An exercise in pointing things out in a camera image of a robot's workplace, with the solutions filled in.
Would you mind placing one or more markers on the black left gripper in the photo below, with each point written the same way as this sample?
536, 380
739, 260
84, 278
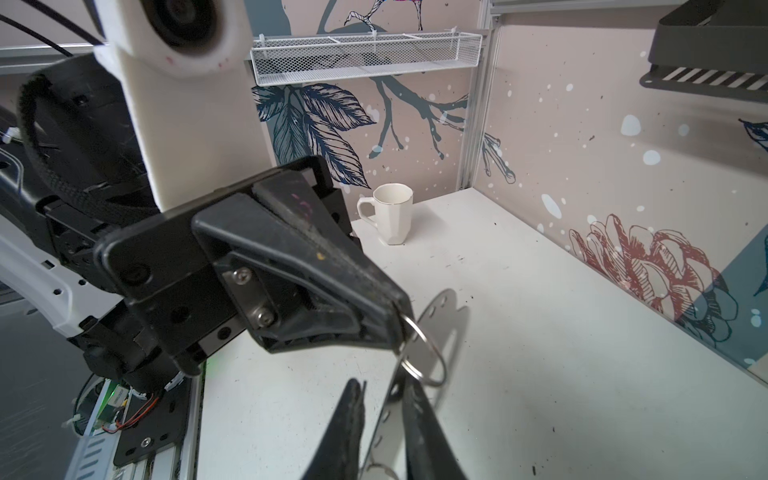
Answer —
273, 252

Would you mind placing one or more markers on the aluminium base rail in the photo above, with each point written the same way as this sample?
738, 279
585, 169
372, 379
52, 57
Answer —
102, 413

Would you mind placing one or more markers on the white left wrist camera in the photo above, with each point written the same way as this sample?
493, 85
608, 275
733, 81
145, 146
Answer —
181, 66

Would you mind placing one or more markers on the black slotted wall basket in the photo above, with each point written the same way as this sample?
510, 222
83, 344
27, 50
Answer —
711, 48

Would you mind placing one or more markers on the white ceramic mug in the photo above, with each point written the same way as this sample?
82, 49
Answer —
389, 211

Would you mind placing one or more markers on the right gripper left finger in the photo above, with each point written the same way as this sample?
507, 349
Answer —
338, 454

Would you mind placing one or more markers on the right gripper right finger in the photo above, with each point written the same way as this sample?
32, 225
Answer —
428, 453

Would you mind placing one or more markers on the split keyring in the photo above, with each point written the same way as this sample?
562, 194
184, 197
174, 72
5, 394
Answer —
420, 357

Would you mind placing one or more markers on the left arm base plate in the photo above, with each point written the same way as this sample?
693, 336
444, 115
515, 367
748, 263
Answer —
163, 423

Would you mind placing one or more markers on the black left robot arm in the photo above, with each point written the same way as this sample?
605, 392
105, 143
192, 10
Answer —
79, 178

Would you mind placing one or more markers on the white wire mesh basket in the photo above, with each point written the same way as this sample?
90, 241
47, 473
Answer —
278, 61

